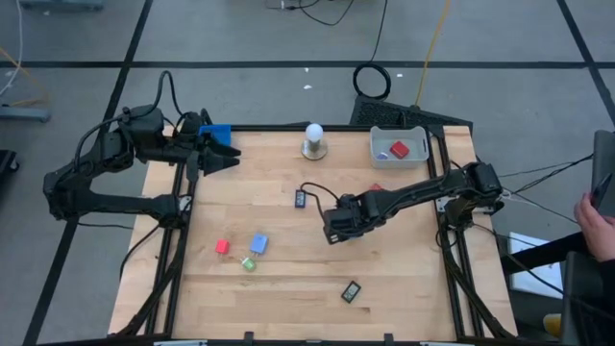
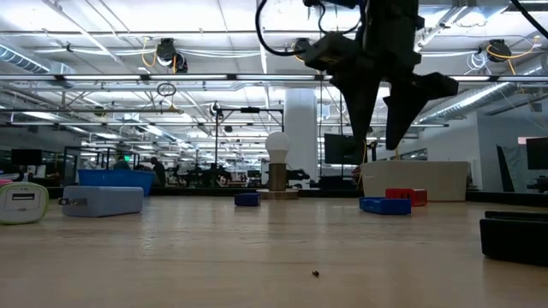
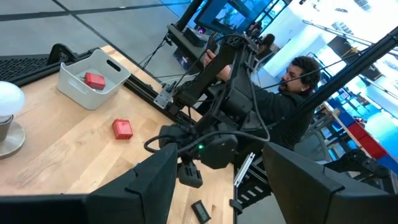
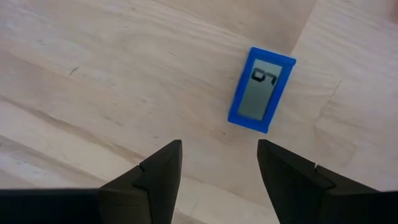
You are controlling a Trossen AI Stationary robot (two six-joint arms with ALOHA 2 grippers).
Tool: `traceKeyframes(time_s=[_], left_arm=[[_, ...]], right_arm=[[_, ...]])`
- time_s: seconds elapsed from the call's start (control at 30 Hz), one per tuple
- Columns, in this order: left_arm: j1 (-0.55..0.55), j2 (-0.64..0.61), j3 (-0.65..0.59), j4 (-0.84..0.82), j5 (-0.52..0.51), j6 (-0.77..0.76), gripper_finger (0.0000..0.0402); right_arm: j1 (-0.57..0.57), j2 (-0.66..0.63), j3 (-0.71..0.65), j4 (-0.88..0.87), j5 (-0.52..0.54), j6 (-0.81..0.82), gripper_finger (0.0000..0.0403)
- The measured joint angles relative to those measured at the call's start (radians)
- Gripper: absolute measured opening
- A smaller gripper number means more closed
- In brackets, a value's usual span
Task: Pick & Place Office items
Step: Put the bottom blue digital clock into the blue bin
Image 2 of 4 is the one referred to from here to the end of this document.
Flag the blue digital clock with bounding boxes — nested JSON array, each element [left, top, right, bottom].
[[359, 196, 413, 216], [234, 192, 262, 207]]

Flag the blue plastic bin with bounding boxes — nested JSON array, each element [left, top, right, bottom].
[[77, 168, 155, 197]]

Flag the black hanging cable loop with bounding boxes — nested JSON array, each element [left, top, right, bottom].
[[156, 81, 177, 98]]

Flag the white bulb lamp wooden base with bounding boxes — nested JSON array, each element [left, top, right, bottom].
[[258, 131, 300, 200]]

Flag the black frame bracket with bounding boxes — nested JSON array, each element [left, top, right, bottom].
[[479, 209, 548, 267]]

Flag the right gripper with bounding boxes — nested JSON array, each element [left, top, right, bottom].
[[329, 0, 460, 151]]

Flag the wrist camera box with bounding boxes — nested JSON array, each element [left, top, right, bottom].
[[303, 32, 363, 73]]

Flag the black monitor screen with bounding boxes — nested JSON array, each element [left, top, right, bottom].
[[526, 136, 548, 170], [324, 133, 360, 166]]

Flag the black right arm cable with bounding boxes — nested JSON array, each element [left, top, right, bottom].
[[255, 0, 365, 57]]

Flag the red digital clock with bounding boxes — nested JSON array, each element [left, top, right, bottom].
[[384, 187, 428, 208]]

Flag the white round column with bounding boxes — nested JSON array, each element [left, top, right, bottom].
[[283, 87, 319, 183]]

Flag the green white USB charger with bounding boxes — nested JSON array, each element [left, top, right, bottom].
[[0, 181, 50, 225]]

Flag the black aluminium table frame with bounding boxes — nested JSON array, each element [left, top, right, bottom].
[[46, 187, 548, 203]]

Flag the black background rig frame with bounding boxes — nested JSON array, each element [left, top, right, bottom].
[[213, 106, 286, 189]]

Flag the silver ceiling air duct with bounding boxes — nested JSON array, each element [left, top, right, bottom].
[[0, 42, 76, 76], [427, 79, 548, 125]]

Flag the light blue wall charger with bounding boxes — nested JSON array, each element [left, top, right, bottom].
[[58, 184, 145, 218]]

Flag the long ceiling light strip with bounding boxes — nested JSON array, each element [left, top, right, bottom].
[[0, 73, 548, 82]]

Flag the black leaning panel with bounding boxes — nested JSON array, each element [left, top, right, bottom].
[[496, 144, 517, 193]]

